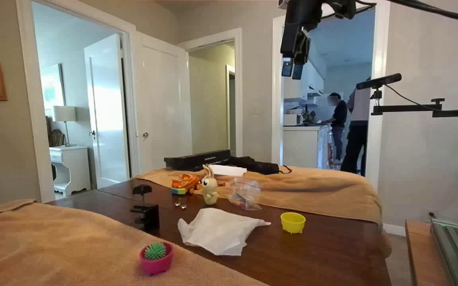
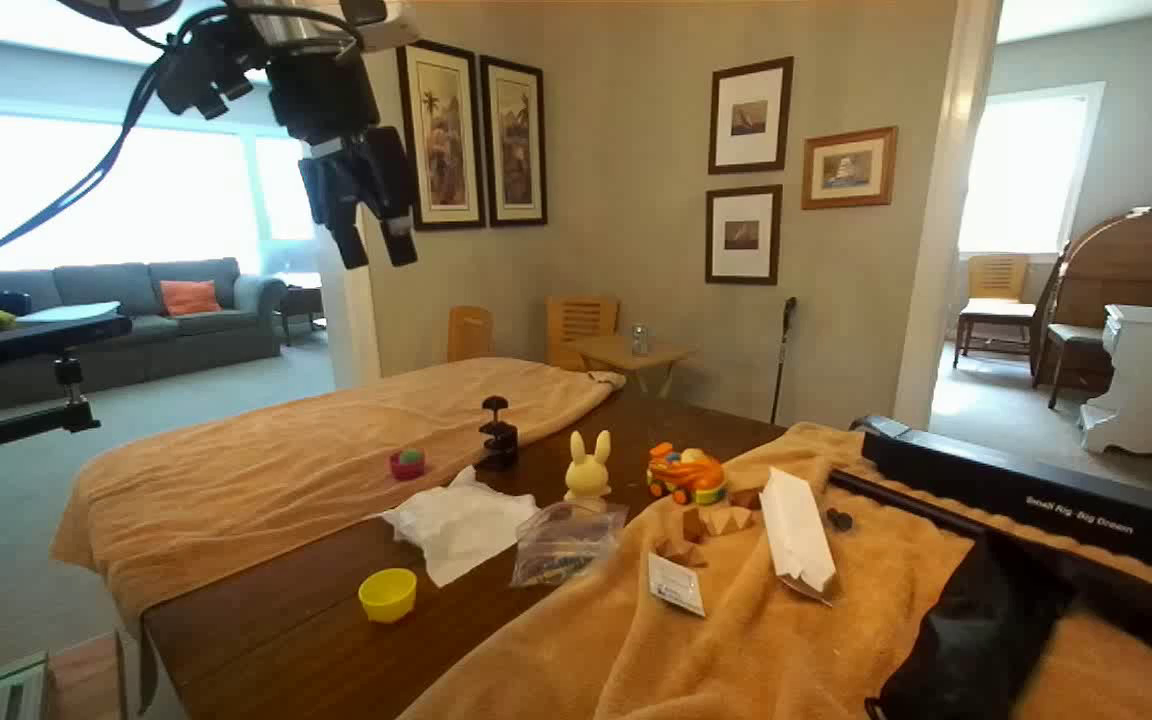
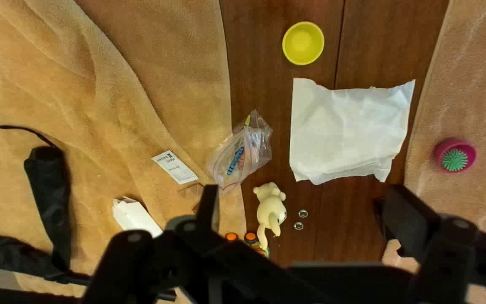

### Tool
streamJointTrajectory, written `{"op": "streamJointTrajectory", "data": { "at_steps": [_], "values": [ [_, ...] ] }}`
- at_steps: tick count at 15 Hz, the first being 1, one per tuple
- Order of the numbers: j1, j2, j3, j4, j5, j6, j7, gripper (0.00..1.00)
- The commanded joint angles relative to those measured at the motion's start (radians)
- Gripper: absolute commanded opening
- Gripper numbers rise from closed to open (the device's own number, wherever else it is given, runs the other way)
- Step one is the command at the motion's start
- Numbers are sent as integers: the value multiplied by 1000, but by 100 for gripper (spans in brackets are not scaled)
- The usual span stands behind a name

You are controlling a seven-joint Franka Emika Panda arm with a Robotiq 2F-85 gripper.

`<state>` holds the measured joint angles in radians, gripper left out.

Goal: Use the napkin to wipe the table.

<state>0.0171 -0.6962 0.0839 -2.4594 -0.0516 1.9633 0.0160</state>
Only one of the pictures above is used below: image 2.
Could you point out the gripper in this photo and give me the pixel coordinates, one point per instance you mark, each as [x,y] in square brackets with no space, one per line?
[324,98]

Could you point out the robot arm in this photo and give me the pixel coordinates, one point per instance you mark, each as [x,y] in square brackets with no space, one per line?
[388,24]

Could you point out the white napkin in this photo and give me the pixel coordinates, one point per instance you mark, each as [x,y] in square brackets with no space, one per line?
[461,525]

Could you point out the tall dark framed picture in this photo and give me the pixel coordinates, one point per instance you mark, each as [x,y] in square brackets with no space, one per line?
[514,142]
[442,135]

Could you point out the dark side table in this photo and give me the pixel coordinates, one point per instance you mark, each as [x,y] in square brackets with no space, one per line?
[301,302]

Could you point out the wooden chair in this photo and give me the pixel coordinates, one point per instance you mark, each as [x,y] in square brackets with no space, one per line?
[580,320]
[469,335]

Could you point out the large window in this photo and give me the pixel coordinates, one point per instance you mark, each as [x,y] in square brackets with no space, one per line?
[166,190]

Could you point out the orange cushion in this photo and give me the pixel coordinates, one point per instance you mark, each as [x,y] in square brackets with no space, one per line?
[189,297]

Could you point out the grey sofa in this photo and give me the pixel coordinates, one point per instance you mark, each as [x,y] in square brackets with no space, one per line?
[136,330]

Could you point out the pink bowl with green ball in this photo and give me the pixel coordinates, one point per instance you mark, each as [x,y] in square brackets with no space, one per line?
[407,464]

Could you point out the black clamp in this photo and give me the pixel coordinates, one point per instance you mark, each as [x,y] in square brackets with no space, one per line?
[498,440]

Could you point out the orange blanket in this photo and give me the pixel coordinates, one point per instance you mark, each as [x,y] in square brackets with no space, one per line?
[736,650]
[286,470]

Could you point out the glass jar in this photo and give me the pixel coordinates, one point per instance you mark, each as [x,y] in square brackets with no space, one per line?
[639,340]

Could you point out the small wooden table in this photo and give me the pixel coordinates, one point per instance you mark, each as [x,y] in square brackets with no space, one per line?
[631,360]

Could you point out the yellow rabbit toy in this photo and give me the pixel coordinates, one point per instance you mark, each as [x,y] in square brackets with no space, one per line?
[588,475]

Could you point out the dark framed ship picture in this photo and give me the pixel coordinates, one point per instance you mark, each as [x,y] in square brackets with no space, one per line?
[742,235]
[749,116]

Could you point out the yellow bowl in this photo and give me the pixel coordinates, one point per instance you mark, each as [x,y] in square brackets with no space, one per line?
[387,595]

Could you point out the clear plastic zip bag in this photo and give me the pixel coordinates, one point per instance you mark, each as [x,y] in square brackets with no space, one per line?
[564,545]

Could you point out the orange toy car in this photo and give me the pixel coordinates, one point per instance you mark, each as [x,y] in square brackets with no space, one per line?
[686,475]

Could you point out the black walking stick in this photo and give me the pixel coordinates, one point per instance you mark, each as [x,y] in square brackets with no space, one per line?
[784,350]

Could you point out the small wooden block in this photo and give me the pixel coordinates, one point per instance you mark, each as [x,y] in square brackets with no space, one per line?
[678,552]

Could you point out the wood framed ship picture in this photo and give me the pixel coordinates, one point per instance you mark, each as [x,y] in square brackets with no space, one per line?
[848,168]

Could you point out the wooden zigzag block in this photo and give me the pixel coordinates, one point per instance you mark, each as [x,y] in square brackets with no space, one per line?
[726,518]

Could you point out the white paper sachet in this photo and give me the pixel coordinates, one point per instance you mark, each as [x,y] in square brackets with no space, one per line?
[676,583]

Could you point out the white paper box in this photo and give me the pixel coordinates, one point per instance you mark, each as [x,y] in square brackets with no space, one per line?
[796,530]

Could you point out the small black knob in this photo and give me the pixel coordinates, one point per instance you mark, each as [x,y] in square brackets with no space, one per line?
[839,519]

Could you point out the wooden armchair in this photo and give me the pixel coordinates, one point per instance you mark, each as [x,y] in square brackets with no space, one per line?
[996,300]

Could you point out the long black case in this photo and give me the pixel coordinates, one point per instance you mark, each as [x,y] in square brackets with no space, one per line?
[1056,500]

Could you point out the black cloth bag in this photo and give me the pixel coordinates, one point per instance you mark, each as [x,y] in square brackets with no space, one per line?
[986,630]

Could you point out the white cabinet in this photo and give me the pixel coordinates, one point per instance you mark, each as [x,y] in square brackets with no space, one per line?
[1151,375]

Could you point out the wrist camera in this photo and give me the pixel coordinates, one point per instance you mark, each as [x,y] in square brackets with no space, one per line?
[198,72]

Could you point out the camera on mount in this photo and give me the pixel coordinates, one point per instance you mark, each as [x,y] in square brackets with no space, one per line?
[46,335]

